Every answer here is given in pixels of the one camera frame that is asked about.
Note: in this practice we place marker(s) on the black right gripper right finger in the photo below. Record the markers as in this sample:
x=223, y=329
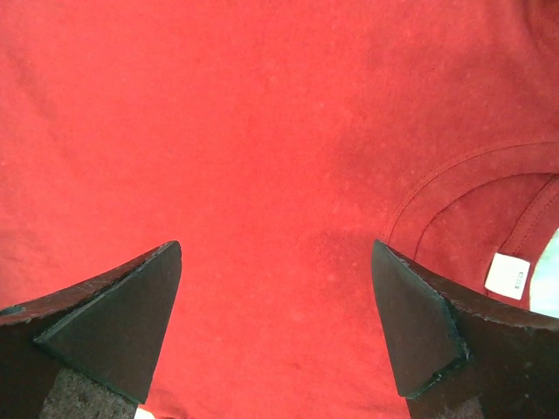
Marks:
x=456, y=353

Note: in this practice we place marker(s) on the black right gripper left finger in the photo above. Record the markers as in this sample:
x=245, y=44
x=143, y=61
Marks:
x=90, y=350

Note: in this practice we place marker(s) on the bright red t shirt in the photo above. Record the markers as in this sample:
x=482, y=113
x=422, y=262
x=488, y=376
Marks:
x=276, y=141

